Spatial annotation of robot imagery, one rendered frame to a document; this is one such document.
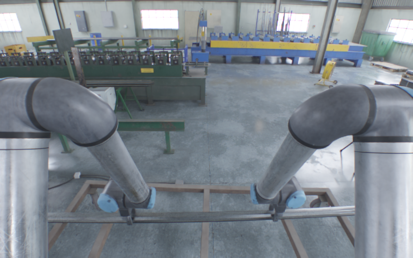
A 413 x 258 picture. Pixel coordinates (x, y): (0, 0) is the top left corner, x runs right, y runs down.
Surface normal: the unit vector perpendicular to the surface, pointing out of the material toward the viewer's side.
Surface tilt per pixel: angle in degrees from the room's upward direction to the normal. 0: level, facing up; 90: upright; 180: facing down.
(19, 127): 68
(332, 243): 0
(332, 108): 59
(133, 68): 90
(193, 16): 90
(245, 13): 90
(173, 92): 85
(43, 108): 74
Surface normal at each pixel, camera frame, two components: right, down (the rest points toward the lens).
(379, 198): -0.75, -0.04
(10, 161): 0.52, -0.01
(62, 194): 0.02, -0.87
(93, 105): 0.81, -0.29
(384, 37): 0.02, 0.56
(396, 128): -0.25, -0.05
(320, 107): -0.72, -0.28
